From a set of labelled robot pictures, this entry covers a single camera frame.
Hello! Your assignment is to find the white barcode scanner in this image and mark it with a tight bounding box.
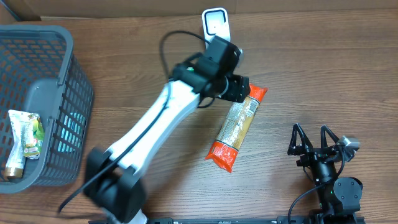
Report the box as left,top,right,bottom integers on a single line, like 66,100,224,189
201,7,231,42

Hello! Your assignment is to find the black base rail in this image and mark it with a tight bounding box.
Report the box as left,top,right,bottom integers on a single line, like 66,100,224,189
88,216,366,224

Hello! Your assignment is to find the grey plastic mesh basket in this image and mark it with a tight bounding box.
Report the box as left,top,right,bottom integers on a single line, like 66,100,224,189
1,24,95,194

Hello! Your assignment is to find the white tube gold cap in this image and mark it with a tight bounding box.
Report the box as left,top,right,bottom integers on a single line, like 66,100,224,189
4,110,32,179

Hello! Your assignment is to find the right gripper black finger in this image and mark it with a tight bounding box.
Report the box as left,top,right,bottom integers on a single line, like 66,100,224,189
287,123,313,156
320,124,340,150

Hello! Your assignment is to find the orange spaghetti packet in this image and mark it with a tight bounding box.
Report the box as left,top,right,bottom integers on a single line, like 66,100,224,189
205,83,268,173

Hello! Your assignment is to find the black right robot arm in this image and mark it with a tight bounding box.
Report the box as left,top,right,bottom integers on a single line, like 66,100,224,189
285,123,365,223

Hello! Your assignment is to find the green tea packet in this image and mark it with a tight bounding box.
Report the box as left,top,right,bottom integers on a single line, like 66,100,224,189
23,113,45,159

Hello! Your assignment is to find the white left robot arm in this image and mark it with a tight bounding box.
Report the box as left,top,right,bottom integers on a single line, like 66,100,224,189
83,36,250,223

